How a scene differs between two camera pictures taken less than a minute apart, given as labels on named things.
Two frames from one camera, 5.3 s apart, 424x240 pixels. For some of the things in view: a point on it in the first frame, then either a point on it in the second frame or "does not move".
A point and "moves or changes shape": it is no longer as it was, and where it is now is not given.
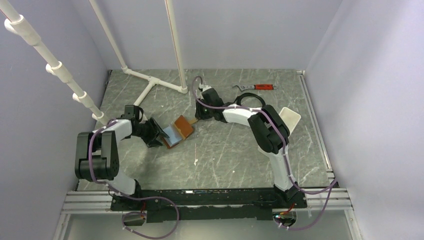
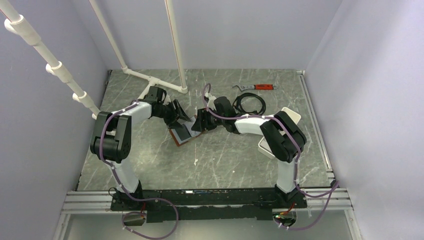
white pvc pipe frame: [19, 25] does not move
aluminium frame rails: [333, 198] does not move
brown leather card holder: [181, 129] moves or changes shape
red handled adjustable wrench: [257, 87] does not move
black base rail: [191, 204] does not move
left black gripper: [155, 131] to [176, 113]
